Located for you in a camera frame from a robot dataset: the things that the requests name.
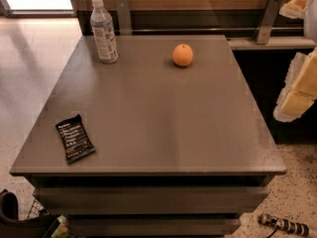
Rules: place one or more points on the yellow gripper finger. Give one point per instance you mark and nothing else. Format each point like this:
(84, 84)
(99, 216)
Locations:
(294, 9)
(300, 90)

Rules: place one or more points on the orange fruit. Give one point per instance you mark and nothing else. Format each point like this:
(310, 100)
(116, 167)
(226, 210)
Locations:
(182, 55)

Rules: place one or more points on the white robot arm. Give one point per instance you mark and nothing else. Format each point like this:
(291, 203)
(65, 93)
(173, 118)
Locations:
(310, 21)

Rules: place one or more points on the black rxbar chocolate wrapper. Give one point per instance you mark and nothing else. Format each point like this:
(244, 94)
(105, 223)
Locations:
(75, 139)

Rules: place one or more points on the grey side shelf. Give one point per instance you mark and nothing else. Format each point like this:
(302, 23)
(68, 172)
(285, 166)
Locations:
(274, 43)

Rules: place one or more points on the grey drawer cabinet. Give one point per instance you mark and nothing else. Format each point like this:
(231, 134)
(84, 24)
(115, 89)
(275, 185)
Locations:
(179, 152)

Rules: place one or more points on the black striped cylindrical tool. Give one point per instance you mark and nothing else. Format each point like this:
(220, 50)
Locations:
(287, 226)

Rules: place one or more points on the clear plastic water bottle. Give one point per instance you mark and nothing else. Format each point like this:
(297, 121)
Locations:
(103, 31)

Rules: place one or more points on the green package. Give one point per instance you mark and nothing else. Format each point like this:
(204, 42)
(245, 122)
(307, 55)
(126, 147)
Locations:
(59, 229)

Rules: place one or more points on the black bag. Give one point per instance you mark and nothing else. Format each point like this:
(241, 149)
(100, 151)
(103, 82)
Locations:
(12, 227)

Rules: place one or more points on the right metal wall bracket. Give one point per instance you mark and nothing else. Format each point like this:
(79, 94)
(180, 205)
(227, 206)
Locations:
(264, 29)

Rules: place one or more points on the metal wall bracket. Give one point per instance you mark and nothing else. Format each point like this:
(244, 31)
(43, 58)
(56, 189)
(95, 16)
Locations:
(124, 17)
(264, 29)

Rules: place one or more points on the left metal wall bracket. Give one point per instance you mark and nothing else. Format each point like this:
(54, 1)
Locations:
(124, 17)

